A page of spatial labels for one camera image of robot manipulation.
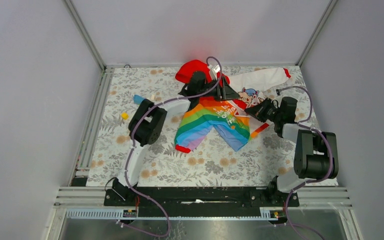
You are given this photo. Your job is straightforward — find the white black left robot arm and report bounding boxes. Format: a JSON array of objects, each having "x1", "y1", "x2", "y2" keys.
[{"x1": 104, "y1": 71, "x2": 240, "y2": 206}]

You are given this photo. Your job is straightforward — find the grey slotted cable duct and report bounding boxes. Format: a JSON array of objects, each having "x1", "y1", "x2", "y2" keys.
[{"x1": 66, "y1": 208, "x2": 138, "y2": 220}]

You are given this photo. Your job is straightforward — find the blue white toy block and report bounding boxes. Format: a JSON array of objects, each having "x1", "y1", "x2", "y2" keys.
[{"x1": 133, "y1": 94, "x2": 154, "y2": 105}]

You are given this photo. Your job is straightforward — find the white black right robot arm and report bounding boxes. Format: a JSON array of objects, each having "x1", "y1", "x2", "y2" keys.
[{"x1": 245, "y1": 96, "x2": 338, "y2": 206}]

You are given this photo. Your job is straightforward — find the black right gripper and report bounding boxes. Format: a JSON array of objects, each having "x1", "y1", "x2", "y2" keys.
[{"x1": 244, "y1": 98, "x2": 282, "y2": 124}]

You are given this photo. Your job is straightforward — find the floral patterned table mat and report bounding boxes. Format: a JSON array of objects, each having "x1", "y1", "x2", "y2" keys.
[{"x1": 85, "y1": 65, "x2": 339, "y2": 188}]

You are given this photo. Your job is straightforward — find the aluminium frame rails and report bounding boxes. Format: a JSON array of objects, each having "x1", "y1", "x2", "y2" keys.
[{"x1": 42, "y1": 0, "x2": 363, "y2": 240}]

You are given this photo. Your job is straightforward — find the rainbow red white kids jacket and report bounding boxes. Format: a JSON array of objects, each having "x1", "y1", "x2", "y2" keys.
[{"x1": 174, "y1": 67, "x2": 291, "y2": 153}]

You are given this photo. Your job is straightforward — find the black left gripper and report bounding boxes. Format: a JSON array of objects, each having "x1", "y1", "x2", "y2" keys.
[{"x1": 197, "y1": 76, "x2": 240, "y2": 103}]

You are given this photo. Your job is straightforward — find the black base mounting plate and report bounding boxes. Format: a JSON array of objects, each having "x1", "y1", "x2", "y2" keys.
[{"x1": 103, "y1": 186, "x2": 300, "y2": 218}]

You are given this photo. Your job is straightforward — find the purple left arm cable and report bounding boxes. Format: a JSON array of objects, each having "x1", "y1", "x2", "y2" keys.
[{"x1": 116, "y1": 56, "x2": 224, "y2": 239}]

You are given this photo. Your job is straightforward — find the small yellow cube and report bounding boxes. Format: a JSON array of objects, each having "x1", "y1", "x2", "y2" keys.
[{"x1": 120, "y1": 112, "x2": 129, "y2": 120}]

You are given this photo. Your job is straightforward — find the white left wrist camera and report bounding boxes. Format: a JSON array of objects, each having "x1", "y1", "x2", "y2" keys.
[{"x1": 207, "y1": 64, "x2": 221, "y2": 78}]

